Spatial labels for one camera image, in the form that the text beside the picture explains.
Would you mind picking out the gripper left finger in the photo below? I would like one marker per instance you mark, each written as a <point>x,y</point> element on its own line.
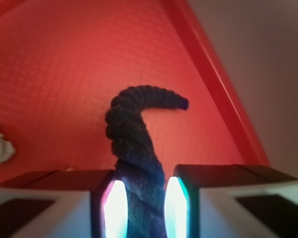
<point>60,204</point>

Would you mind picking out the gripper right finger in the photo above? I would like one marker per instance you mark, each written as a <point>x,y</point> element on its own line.
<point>231,201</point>

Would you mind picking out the red plastic tray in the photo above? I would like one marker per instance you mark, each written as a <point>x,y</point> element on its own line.
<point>62,61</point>

